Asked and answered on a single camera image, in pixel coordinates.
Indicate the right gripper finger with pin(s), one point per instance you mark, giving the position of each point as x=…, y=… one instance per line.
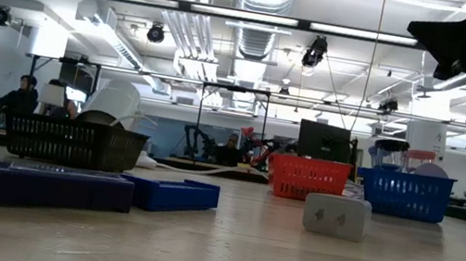
x=449, y=40

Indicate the lavender sand timer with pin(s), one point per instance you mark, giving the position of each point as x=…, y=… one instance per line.
x=432, y=171

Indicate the blue digital clock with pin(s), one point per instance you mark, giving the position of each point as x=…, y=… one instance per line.
x=175, y=196

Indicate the red background robot arm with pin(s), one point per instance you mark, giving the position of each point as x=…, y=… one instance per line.
x=258, y=146

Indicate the black background robot arm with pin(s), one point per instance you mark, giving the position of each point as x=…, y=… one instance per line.
x=196, y=141

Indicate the black background monitor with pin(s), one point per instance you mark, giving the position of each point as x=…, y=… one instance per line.
x=324, y=141

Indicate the blue plastic basket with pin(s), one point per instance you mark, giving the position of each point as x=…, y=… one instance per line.
x=405, y=195

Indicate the white cylindrical lamp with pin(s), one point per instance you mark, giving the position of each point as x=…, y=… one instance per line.
x=113, y=100

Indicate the red plastic basket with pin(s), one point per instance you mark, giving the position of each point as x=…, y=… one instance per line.
x=300, y=178

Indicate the black plastic basket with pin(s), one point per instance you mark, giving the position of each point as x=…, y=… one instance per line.
x=74, y=143

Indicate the navy digital clock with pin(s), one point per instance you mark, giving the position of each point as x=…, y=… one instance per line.
x=59, y=192

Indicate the black aluminium rig frame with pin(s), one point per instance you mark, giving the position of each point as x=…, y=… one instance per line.
x=303, y=24

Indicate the black background rig frame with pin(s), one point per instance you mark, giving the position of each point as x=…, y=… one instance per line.
x=237, y=88

